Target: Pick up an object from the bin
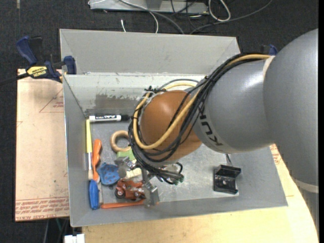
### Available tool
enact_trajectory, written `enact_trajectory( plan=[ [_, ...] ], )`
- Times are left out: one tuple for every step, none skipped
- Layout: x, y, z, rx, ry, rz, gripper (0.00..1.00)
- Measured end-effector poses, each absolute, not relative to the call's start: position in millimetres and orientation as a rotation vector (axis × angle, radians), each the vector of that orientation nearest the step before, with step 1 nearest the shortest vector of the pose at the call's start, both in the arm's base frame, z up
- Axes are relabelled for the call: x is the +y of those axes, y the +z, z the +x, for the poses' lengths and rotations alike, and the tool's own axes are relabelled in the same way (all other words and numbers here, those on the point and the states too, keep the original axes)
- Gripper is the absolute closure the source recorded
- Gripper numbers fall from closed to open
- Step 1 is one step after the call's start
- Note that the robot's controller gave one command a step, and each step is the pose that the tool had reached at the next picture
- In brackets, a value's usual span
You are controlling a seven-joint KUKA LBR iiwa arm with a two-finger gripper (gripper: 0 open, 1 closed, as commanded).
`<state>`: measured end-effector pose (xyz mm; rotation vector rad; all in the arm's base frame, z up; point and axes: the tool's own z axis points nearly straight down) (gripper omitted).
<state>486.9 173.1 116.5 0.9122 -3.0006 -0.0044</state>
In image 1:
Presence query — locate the black and white marker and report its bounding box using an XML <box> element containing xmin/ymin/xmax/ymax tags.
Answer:
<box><xmin>89</xmin><ymin>113</ymin><xmax>130</xmax><ymax>123</ymax></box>

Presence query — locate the orange plastic tool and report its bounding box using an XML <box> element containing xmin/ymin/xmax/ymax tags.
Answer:
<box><xmin>92</xmin><ymin>139</ymin><xmax>103</xmax><ymax>182</ymax></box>

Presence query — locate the blue spotted cloth piece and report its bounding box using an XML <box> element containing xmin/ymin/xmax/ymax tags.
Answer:
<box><xmin>97</xmin><ymin>161</ymin><xmax>120</xmax><ymax>186</ymax></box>

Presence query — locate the pale wooden ring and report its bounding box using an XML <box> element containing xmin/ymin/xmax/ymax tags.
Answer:
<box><xmin>109</xmin><ymin>130</ymin><xmax>133</xmax><ymax>153</ymax></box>

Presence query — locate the red-brown toy motorcycle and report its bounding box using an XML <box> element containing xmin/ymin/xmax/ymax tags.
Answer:
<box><xmin>114</xmin><ymin>178</ymin><xmax>147</xmax><ymax>201</ymax></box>

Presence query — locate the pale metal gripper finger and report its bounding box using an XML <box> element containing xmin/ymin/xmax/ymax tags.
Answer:
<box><xmin>117</xmin><ymin>157</ymin><xmax>135</xmax><ymax>178</ymax></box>
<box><xmin>143</xmin><ymin>180</ymin><xmax>161</xmax><ymax>208</ymax></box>

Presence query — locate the brown cardboard board, red print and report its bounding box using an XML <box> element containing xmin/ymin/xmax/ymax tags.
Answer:
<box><xmin>15</xmin><ymin>68</ymin><xmax>70</xmax><ymax>222</ymax></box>

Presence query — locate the cream small block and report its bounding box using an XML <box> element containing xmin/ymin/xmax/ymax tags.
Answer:
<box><xmin>126</xmin><ymin>167</ymin><xmax>142</xmax><ymax>180</ymax></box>

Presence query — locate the blue plastic tool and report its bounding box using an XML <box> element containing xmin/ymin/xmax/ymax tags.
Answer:
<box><xmin>88</xmin><ymin>179</ymin><xmax>100</xmax><ymax>211</ymax></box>

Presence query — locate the grey metal bin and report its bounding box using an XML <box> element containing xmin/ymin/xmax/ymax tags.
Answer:
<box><xmin>59</xmin><ymin>28</ymin><xmax>289</xmax><ymax>228</ymax></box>

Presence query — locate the yellow-handled paint brush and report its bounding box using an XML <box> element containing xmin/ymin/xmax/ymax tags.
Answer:
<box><xmin>85</xmin><ymin>118</ymin><xmax>94</xmax><ymax>181</ymax></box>

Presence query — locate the orange thin stick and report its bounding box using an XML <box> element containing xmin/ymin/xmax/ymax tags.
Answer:
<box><xmin>100</xmin><ymin>201</ymin><xmax>145</xmax><ymax>210</ymax></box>

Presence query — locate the light green block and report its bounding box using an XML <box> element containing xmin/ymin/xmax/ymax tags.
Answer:
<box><xmin>116</xmin><ymin>147</ymin><xmax>135</xmax><ymax>162</ymax></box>

